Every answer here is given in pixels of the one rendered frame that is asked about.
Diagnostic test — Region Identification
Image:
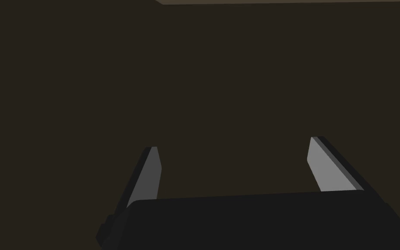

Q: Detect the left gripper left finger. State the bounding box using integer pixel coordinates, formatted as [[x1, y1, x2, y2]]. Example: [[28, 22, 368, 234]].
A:
[[114, 146, 162, 217]]

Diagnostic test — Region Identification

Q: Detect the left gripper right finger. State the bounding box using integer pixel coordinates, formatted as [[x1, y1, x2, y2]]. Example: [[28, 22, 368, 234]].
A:
[[307, 136, 375, 193]]

